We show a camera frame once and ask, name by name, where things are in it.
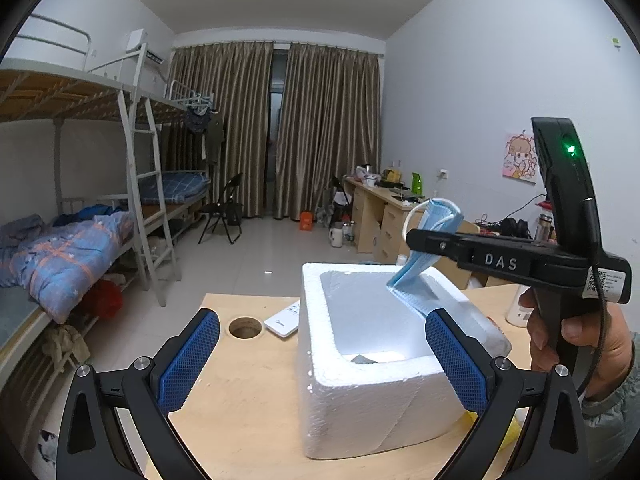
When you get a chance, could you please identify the olive hanging garment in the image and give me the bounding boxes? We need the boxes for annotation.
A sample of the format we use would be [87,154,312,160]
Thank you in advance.
[204,115,226,166]

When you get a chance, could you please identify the white remote control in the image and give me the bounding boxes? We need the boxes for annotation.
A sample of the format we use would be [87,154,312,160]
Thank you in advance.
[263,299,302,339]

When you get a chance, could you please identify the dark blue hanging garment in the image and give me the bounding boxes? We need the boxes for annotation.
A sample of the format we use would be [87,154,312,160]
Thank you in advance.
[184,107,213,136]

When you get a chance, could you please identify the white foam box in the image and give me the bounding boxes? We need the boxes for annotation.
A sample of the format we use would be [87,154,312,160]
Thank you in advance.
[297,261,513,461]

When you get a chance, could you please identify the red bag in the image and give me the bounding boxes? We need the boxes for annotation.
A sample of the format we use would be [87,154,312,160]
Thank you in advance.
[82,279,124,320]

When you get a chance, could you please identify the yellow packet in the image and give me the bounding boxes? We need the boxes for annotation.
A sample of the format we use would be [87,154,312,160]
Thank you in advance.
[462,409,522,456]

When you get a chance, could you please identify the black folding chair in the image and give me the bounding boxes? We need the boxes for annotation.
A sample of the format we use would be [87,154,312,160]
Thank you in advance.
[198,172,245,246]

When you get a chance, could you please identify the thermos with red lid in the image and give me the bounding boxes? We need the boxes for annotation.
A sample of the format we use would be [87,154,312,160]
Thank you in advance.
[533,200,556,244]

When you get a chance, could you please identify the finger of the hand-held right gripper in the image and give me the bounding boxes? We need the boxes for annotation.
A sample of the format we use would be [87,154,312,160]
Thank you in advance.
[406,229,468,262]

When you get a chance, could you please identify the beige cloth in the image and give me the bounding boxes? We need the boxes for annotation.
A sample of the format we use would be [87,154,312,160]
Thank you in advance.
[41,325,92,376]

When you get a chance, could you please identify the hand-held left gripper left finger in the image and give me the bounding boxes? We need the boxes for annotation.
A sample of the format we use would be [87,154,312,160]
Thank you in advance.
[56,307,221,480]

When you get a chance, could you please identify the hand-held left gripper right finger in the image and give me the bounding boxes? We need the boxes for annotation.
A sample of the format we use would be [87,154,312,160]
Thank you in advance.
[424,308,591,480]

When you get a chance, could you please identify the black headphones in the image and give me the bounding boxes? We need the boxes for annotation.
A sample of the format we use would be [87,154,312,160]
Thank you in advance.
[499,217,529,239]

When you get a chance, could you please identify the blue and orange quilt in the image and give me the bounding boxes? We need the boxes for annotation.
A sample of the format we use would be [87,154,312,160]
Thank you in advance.
[0,210,136,324]

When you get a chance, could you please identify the blue plaid blanket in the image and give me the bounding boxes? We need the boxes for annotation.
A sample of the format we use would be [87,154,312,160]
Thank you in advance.
[136,170,211,206]

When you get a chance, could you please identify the light wooden desk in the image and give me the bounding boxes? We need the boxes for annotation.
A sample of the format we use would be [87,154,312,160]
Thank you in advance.
[342,176,482,264]

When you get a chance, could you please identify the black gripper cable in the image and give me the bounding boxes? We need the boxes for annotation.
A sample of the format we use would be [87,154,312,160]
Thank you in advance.
[575,198,612,402]

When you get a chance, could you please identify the brown curtain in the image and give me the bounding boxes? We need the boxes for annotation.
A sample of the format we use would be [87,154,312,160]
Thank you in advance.
[274,42,384,221]
[169,41,275,221]

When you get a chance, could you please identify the person's right forearm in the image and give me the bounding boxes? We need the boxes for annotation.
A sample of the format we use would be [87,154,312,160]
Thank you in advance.
[580,331,640,480]

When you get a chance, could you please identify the white lotion bottle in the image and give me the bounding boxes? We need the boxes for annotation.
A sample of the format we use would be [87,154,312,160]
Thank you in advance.
[506,285,534,326]

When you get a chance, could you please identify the blue face mask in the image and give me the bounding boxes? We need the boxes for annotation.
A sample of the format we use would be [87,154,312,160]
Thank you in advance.
[386,198,466,319]

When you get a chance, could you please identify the blue crumpled clothing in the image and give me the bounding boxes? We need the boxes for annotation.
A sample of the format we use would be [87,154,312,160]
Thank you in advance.
[50,202,128,228]

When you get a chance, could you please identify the white air conditioner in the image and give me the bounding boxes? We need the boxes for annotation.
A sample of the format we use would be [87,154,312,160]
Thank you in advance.
[128,30,166,66]

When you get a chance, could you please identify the person's right hand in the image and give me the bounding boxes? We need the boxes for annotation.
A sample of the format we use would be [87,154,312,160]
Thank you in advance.
[519,287,636,402]

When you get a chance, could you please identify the cartoon wall poster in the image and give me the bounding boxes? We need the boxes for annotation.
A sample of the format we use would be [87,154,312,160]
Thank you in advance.
[502,132,539,181]

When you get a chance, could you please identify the white bed ladder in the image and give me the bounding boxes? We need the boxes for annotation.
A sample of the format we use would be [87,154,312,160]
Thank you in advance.
[118,87,181,307]

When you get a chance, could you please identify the white metal bunk bed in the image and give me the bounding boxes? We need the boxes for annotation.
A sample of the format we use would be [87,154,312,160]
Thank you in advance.
[0,12,182,441]
[150,79,221,241]

